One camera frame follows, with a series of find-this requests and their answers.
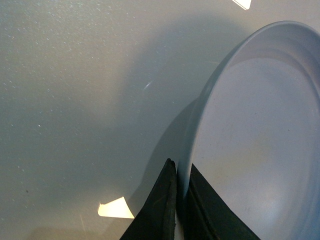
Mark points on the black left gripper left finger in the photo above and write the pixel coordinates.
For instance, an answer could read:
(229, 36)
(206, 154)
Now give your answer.
(157, 218)

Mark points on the light blue round plate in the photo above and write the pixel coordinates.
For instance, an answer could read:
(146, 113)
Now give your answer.
(254, 133)

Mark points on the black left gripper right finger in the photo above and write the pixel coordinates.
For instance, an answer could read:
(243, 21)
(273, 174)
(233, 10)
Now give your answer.
(208, 217)

